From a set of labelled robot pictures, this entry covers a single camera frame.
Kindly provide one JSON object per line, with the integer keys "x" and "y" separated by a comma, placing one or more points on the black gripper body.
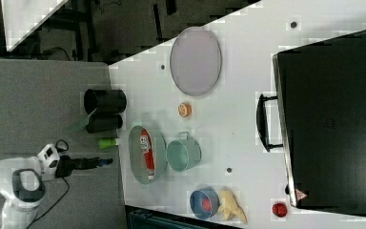
{"x": 66, "y": 165}

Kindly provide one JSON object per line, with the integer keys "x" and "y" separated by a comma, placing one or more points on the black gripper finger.
{"x": 104, "y": 162}

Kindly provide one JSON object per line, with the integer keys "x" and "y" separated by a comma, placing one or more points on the red felt ketchup bottle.
{"x": 147, "y": 150}

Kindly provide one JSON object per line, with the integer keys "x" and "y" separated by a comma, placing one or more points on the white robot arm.
{"x": 22, "y": 181}

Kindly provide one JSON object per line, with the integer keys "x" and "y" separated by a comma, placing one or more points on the grey-green oval strainer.
{"x": 137, "y": 160}

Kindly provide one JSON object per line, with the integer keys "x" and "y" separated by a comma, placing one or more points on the small black cylinder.
{"x": 104, "y": 122}

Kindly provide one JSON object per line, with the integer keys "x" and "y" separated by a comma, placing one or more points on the large black cylinder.
{"x": 102, "y": 101}

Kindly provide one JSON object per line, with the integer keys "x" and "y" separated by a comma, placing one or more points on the green metal cup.
{"x": 183, "y": 153}

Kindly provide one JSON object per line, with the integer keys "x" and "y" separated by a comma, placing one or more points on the red toy in bowl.
{"x": 206, "y": 205}

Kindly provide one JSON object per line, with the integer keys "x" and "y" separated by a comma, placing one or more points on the grey round plate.
{"x": 195, "y": 61}

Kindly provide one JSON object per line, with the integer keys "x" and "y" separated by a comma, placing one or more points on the small red strawberry toy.
{"x": 280, "y": 210}

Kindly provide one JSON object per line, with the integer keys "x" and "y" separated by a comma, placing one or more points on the black toaster oven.
{"x": 321, "y": 99}

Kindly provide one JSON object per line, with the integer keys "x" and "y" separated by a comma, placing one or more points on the green strainer handle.
{"x": 106, "y": 143}

